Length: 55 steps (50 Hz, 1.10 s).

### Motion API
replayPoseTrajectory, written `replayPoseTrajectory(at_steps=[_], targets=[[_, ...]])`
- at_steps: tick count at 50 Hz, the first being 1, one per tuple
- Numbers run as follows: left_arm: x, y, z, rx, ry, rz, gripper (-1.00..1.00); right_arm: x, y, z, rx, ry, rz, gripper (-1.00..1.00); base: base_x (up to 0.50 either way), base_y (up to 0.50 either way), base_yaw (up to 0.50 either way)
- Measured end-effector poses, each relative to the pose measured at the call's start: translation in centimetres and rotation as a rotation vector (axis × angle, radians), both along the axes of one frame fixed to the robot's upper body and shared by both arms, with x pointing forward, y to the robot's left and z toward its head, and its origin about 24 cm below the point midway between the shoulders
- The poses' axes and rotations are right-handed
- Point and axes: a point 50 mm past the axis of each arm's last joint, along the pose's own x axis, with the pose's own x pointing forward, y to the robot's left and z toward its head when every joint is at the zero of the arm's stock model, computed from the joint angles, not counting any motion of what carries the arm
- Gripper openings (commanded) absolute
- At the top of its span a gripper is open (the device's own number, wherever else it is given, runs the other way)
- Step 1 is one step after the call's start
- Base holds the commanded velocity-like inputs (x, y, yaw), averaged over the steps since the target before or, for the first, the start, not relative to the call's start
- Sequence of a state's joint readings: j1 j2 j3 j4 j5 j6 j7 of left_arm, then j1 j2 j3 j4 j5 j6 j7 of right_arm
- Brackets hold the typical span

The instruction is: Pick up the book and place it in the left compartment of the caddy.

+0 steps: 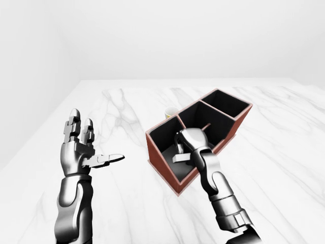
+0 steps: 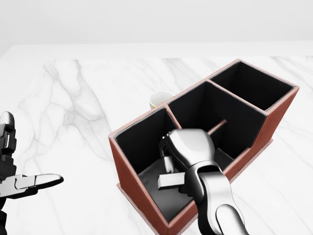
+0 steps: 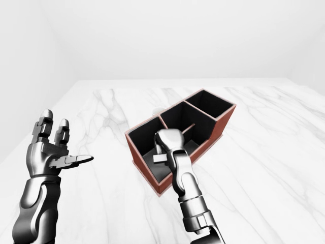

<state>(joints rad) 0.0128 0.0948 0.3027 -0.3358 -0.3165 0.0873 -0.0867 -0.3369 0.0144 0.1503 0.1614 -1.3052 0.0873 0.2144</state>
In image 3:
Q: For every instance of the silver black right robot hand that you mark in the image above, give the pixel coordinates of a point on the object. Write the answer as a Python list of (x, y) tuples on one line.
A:
[(169, 139)]

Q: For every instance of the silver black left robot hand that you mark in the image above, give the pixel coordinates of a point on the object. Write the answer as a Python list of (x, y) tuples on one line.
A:
[(38, 157)]

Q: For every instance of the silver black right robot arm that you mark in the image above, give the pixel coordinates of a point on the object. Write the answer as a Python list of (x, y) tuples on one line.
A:
[(195, 211)]

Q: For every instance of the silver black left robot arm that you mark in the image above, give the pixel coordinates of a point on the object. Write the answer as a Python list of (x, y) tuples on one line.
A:
[(33, 208)]

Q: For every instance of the red-brown desk caddy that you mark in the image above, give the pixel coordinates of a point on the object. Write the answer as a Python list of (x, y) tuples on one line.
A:
[(203, 114)]

